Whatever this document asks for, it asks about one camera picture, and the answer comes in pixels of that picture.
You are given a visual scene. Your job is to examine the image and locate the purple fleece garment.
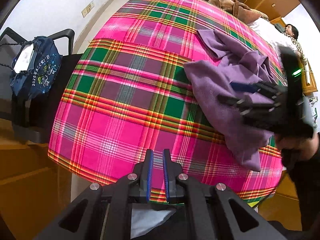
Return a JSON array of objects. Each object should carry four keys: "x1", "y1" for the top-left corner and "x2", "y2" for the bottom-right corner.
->
[{"x1": 184, "y1": 29, "x2": 276, "y2": 172}]

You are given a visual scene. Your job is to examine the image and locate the operator right hand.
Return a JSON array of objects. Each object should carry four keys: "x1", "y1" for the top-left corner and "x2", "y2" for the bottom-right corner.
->
[{"x1": 274, "y1": 132, "x2": 319, "y2": 160}]

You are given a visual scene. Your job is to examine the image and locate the white cloth under gripper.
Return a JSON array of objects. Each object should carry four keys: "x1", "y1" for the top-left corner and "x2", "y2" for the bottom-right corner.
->
[{"x1": 131, "y1": 203, "x2": 176, "y2": 239}]

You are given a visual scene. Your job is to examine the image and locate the wooden desk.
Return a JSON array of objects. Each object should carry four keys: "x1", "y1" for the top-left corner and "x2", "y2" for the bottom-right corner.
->
[{"x1": 302, "y1": 61, "x2": 318, "y2": 96}]

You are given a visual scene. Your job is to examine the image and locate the seated person in background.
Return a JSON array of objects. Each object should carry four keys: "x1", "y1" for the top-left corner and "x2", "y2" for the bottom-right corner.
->
[{"x1": 285, "y1": 24, "x2": 307, "y2": 66}]

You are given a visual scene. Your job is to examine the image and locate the brown blanket pile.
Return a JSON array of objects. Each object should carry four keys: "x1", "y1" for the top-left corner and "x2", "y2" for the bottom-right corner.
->
[{"x1": 179, "y1": 0, "x2": 270, "y2": 26}]

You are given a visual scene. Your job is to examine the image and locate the pink plaid table cloth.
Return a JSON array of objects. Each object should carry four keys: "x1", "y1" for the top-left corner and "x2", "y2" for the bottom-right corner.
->
[{"x1": 48, "y1": 0, "x2": 284, "y2": 203}]

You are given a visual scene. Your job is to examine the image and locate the black office chair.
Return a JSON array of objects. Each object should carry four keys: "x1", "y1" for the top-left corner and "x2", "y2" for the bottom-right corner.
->
[{"x1": 1, "y1": 28, "x2": 81, "y2": 144}]

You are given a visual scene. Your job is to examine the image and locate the navy printed tote bag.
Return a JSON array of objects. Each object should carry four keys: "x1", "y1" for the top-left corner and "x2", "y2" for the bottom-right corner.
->
[{"x1": 10, "y1": 36, "x2": 62, "y2": 100}]

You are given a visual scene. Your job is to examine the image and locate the wall socket plate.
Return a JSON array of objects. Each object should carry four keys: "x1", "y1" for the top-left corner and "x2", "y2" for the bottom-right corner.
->
[{"x1": 81, "y1": 1, "x2": 94, "y2": 18}]

